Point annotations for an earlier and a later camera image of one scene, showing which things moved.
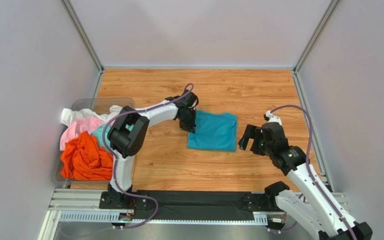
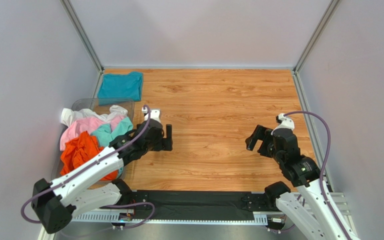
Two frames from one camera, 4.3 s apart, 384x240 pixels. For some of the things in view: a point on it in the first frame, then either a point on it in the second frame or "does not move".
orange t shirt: (82, 158) does not move
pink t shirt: (72, 130) does not move
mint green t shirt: (99, 132) does not move
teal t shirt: (216, 131) → (120, 88)
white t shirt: (68, 115) does not move
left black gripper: (190, 125) → (165, 143)
